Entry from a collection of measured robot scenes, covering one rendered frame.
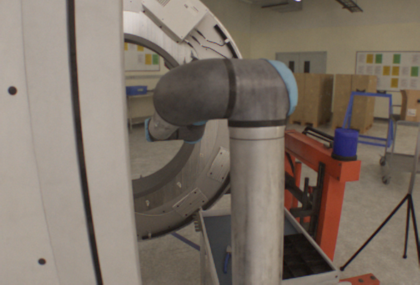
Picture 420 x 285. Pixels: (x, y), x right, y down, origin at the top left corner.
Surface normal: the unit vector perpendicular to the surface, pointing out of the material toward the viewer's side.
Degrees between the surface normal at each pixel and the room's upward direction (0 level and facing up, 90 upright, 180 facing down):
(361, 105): 90
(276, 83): 77
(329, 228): 90
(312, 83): 90
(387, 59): 90
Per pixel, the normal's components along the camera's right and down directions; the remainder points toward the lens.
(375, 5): -0.67, 0.15
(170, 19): 0.15, 0.19
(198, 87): -0.25, 0.08
